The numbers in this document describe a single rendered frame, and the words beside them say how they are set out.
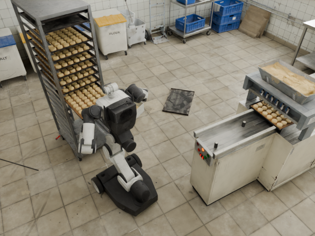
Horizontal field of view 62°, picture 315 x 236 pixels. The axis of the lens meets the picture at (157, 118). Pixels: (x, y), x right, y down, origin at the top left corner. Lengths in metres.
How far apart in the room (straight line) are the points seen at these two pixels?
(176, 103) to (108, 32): 1.95
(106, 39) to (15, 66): 1.64
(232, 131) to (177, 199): 1.00
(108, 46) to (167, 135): 2.40
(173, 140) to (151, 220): 1.17
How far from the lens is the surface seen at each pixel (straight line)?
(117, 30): 5.21
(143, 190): 2.65
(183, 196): 3.04
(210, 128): 2.49
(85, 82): 2.88
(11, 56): 4.99
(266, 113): 2.75
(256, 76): 2.78
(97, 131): 3.56
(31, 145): 3.88
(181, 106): 4.09
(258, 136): 2.52
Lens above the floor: 2.59
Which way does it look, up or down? 42 degrees down
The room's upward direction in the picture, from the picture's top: straight up
